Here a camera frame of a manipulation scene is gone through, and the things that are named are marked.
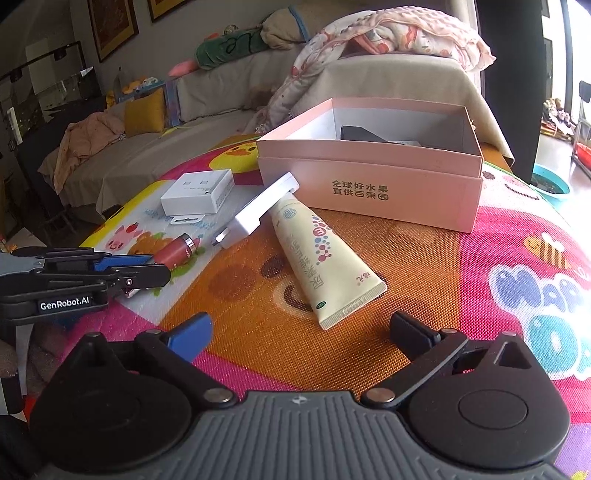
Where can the framed wall picture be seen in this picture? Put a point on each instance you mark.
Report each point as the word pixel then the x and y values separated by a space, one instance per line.
pixel 164 8
pixel 111 27

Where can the yellow cushion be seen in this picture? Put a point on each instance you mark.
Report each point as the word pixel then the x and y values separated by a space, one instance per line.
pixel 145 113

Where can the small round toy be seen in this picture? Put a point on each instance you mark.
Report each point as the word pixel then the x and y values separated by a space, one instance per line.
pixel 230 30

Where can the colourful toy pile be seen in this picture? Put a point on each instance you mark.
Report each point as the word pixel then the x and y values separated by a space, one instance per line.
pixel 138 87

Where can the peach cloth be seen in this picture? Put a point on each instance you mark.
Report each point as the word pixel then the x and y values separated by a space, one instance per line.
pixel 87 143

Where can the colourful cartoon play mat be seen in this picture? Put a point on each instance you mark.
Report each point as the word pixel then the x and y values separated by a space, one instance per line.
pixel 415 295

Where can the pile of shoes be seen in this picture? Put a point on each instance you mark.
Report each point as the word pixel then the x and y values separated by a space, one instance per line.
pixel 558 117

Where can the teal basin with plants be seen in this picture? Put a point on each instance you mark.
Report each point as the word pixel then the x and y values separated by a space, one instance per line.
pixel 549 194

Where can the cream squeeze tube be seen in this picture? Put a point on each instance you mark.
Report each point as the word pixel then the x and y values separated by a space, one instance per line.
pixel 323 267

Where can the red plastic basin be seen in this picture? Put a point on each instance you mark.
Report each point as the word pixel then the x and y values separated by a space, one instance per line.
pixel 584 153

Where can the colourful picture book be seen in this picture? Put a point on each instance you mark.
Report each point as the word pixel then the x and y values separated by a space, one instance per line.
pixel 172 104

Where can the pink cardboard box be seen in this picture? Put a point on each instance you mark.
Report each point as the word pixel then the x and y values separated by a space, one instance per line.
pixel 369 207

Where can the beige pillow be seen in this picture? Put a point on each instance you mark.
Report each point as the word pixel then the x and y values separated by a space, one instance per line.
pixel 281 27

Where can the white plug adapter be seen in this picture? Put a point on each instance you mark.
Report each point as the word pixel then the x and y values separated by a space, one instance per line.
pixel 263 207

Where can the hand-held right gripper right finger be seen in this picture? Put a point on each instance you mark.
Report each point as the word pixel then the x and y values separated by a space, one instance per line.
pixel 411 332

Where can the pink printed blanket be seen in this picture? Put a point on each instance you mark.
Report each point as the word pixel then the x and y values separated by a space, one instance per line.
pixel 415 32

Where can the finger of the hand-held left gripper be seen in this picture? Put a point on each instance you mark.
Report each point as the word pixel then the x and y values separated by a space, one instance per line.
pixel 147 275
pixel 124 262

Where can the white flat plastic piece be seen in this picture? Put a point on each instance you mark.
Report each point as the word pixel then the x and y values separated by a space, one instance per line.
pixel 189 219

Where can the metal shelf rack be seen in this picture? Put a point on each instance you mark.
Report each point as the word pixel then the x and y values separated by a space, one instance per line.
pixel 582 129

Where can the white cardboard box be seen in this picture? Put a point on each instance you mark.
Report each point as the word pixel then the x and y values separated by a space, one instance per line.
pixel 198 194

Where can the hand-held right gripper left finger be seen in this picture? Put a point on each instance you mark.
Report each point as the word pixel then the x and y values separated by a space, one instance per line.
pixel 191 333

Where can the green plush toy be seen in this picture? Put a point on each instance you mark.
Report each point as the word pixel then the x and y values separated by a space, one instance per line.
pixel 231 46

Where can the red metallic cylinder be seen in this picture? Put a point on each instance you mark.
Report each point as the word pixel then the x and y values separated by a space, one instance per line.
pixel 173 251

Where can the glass fish tank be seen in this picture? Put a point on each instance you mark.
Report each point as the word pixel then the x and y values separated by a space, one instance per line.
pixel 69 87

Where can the sofa with beige cover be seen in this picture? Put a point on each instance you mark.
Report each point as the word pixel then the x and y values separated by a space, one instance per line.
pixel 221 92

